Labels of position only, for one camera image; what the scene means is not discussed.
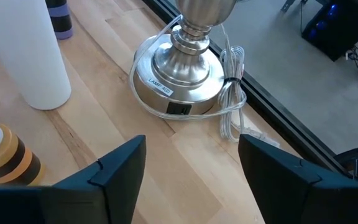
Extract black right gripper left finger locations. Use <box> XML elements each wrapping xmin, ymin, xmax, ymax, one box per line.
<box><xmin>54</xmin><ymin>134</ymin><xmax>147</xmax><ymax>224</ymax></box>

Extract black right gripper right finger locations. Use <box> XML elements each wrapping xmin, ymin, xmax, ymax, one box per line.
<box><xmin>238</xmin><ymin>134</ymin><xmax>351</xmax><ymax>224</ymax></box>

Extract small ochre paint bottle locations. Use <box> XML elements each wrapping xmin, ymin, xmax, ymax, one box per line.
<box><xmin>0</xmin><ymin>108</ymin><xmax>46</xmax><ymax>187</ymax></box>

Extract large white paint bottle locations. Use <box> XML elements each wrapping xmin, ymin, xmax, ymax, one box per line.
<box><xmin>0</xmin><ymin>0</ymin><xmax>73</xmax><ymax>111</ymax></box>

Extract small purple paint bottle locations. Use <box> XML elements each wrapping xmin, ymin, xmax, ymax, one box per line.
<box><xmin>44</xmin><ymin>0</ymin><xmax>74</xmax><ymax>40</ymax></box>

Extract silver table lamp white shade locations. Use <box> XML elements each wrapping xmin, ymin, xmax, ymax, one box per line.
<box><xmin>132</xmin><ymin>0</ymin><xmax>239</xmax><ymax>121</ymax></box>

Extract black computer tower blue lights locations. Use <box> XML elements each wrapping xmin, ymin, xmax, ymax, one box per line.
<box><xmin>301</xmin><ymin>0</ymin><xmax>358</xmax><ymax>62</ymax></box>

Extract black frame clamp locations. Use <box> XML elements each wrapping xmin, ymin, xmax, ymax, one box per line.
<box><xmin>334</xmin><ymin>147</ymin><xmax>358</xmax><ymax>184</ymax></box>

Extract clear lamp power cord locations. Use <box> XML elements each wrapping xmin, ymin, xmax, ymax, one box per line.
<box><xmin>128</xmin><ymin>14</ymin><xmax>281</xmax><ymax>149</ymax></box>

